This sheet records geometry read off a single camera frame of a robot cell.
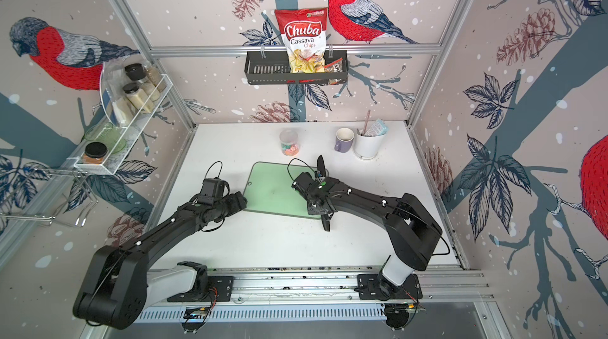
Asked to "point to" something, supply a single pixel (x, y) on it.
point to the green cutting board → (267, 188)
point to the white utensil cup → (367, 146)
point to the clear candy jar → (290, 142)
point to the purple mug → (344, 137)
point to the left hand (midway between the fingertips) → (243, 198)
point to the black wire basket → (265, 67)
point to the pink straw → (366, 122)
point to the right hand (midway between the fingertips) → (319, 205)
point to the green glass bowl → (107, 133)
